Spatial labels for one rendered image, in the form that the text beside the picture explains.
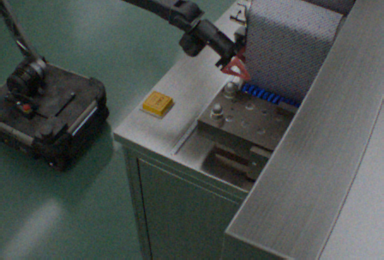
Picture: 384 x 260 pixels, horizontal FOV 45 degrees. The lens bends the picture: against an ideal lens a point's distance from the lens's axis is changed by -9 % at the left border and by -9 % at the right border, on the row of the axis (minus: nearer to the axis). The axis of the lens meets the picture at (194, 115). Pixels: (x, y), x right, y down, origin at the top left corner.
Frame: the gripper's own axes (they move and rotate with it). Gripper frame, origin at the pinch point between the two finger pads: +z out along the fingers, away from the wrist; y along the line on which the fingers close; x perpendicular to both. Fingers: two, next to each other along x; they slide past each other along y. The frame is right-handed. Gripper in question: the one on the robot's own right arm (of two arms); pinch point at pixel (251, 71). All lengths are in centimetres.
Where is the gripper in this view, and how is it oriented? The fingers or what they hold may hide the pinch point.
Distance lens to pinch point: 142.5
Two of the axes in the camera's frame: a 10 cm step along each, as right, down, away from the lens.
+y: -4.9, 6.1, -6.2
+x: 4.5, -4.3, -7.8
